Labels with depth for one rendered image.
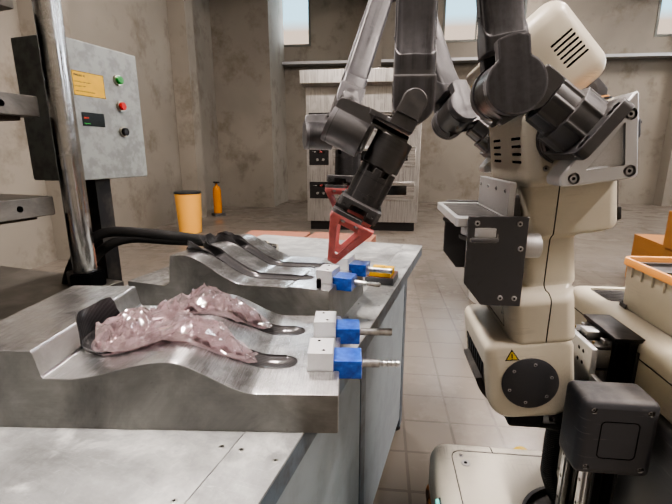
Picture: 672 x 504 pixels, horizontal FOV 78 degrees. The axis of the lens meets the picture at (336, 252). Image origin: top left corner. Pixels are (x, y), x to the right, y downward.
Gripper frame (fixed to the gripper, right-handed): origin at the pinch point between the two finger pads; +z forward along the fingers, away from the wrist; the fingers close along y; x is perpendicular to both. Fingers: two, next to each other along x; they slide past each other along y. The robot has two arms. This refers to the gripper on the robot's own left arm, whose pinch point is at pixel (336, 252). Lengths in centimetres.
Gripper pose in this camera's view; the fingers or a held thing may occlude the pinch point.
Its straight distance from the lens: 65.4
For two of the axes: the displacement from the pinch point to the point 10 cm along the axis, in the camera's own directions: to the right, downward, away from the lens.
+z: -4.5, 8.6, 2.5
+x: 8.9, 4.6, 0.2
